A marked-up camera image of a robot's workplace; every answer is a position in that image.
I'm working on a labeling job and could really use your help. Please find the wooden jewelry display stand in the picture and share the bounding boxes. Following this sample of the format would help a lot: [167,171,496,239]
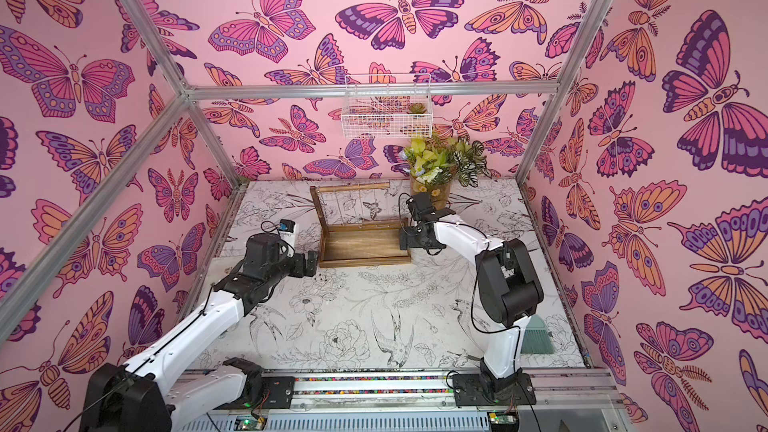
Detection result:
[309,181,411,268]

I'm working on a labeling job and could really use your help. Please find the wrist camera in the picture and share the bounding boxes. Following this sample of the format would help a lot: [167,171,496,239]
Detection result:
[406,192,437,223]
[277,219,297,256]

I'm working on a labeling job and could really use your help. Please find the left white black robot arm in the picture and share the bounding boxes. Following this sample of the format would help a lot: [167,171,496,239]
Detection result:
[75,232,319,431]

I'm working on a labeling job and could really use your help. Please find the green brush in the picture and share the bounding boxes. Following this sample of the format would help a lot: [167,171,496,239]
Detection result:
[522,315,555,355]

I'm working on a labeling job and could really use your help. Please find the glass vase with plants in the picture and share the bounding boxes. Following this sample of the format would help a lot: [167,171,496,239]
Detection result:
[400,135,492,209]

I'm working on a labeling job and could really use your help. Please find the white wire wall basket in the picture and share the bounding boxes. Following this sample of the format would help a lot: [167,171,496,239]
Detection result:
[339,72,434,139]

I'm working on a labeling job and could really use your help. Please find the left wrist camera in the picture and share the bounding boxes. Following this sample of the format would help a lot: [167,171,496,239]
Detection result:
[277,219,297,256]

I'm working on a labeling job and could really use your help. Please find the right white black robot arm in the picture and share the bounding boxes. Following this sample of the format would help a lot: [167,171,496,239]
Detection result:
[399,215,544,402]

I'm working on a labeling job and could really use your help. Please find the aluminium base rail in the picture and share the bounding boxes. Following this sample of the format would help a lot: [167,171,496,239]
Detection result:
[122,368,625,432]

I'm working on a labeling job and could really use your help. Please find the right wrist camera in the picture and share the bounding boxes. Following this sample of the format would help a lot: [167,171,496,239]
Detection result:
[406,192,437,223]

